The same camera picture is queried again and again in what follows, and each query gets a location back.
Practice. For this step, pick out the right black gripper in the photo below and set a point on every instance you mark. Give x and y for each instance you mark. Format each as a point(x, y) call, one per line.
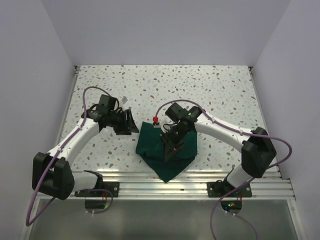
point(166, 136)

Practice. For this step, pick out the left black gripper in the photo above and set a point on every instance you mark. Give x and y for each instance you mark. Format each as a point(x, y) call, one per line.
point(126, 129)

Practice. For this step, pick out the green surgical cloth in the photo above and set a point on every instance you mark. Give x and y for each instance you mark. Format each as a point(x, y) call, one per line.
point(150, 148)

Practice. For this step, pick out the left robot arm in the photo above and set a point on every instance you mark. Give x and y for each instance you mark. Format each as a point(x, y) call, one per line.
point(51, 172)

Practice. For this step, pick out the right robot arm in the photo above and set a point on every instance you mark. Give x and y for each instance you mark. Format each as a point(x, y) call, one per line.
point(256, 149)

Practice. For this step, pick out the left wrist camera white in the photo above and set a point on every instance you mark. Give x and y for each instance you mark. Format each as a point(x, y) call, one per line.
point(124, 100)

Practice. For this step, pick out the aluminium rail frame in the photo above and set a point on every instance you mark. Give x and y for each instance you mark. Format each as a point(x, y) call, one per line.
point(226, 92)

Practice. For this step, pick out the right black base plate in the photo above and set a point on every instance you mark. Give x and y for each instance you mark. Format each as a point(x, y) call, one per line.
point(217, 189)

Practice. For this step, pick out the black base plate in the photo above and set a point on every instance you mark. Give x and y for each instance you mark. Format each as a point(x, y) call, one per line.
point(105, 189)
point(217, 189)

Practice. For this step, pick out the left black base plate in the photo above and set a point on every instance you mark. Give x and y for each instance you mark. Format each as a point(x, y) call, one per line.
point(105, 189)

